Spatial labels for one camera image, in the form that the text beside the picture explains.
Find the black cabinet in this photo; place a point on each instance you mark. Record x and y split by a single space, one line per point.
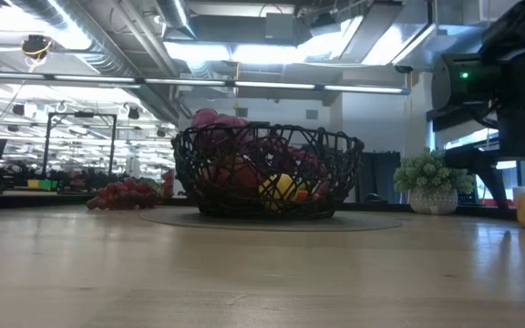
381 177

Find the yellow fruit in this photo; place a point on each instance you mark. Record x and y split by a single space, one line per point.
283 187

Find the purple grape bunch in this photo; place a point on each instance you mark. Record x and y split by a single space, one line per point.
217 119

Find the green yellow bins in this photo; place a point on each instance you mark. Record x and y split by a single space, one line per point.
44 184

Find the black stand frame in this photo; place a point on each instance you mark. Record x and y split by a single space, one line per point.
82 115

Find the orange carrot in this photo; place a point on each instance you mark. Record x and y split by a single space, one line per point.
302 195

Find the white roll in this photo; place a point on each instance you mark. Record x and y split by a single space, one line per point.
522 189

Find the red grape bunch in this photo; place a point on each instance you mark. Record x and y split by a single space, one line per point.
123 193

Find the ceiling security camera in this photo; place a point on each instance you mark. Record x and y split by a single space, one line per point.
404 69

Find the green succulent in white pot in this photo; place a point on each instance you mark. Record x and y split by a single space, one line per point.
431 175

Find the round grey mat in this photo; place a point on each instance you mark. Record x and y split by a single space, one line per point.
372 223

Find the red box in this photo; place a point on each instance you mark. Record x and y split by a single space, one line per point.
488 202

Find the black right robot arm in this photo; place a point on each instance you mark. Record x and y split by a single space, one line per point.
517 91

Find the long ceiling light bar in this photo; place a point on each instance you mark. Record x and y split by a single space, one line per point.
185 82

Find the red apple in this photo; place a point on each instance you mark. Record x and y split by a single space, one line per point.
237 175

